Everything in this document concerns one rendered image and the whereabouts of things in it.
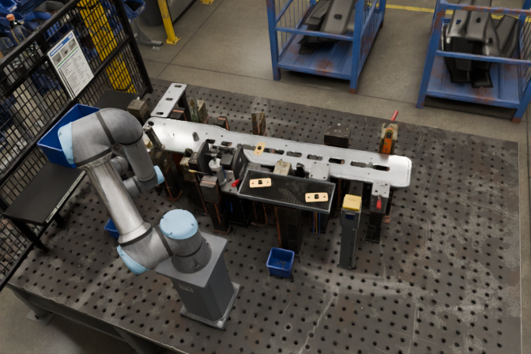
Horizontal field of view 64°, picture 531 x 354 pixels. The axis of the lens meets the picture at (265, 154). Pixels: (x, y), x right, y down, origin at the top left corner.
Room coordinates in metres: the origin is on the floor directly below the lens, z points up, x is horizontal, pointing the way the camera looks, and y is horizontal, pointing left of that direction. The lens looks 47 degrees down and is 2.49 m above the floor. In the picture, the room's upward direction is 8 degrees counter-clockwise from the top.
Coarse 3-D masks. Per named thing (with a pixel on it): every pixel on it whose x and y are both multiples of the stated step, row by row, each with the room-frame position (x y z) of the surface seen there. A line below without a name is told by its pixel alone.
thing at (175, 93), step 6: (174, 84) 2.05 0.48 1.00; (180, 84) 2.04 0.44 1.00; (168, 90) 2.00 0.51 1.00; (174, 90) 1.99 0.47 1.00; (180, 90) 1.98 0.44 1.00; (168, 96) 1.94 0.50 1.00; (174, 96) 1.93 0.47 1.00; (180, 96) 1.93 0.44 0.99; (162, 102) 1.90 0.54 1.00; (168, 102) 1.89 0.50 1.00; (174, 102) 1.88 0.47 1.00; (156, 108) 1.85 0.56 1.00; (162, 108) 1.84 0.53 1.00; (168, 108) 1.83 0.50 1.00; (168, 114) 1.79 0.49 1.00
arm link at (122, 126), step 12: (108, 108) 1.06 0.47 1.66; (108, 120) 1.01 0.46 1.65; (120, 120) 1.02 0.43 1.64; (132, 120) 1.05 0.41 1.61; (120, 132) 1.00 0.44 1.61; (132, 132) 1.02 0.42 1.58; (120, 144) 1.03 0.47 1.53; (132, 144) 1.03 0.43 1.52; (144, 144) 1.08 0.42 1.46; (132, 156) 1.05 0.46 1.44; (144, 156) 1.07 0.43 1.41; (144, 168) 1.07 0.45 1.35; (156, 168) 1.15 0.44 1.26; (144, 180) 1.09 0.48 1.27; (156, 180) 1.11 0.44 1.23
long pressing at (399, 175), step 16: (160, 128) 1.68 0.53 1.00; (176, 128) 1.66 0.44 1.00; (192, 128) 1.65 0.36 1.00; (208, 128) 1.63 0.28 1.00; (176, 144) 1.54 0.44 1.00; (192, 144) 1.53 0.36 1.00; (256, 144) 1.47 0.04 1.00; (272, 144) 1.46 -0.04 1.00; (288, 144) 1.44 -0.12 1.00; (304, 144) 1.43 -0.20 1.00; (256, 160) 1.36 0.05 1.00; (272, 160) 1.35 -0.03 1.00; (288, 160) 1.33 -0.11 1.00; (304, 160) 1.32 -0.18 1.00; (352, 160) 1.28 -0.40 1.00; (368, 160) 1.27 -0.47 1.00; (384, 160) 1.26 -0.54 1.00; (400, 160) 1.24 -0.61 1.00; (336, 176) 1.20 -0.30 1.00; (352, 176) 1.19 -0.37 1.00; (368, 176) 1.18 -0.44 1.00; (384, 176) 1.16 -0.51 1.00; (400, 176) 1.15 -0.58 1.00
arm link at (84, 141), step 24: (96, 120) 1.01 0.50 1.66; (72, 144) 0.94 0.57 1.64; (96, 144) 0.96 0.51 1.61; (96, 168) 0.91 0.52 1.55; (96, 192) 0.89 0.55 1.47; (120, 192) 0.88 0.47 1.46; (120, 216) 0.82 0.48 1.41; (120, 240) 0.78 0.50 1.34; (144, 240) 0.77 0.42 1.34; (144, 264) 0.72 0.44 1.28
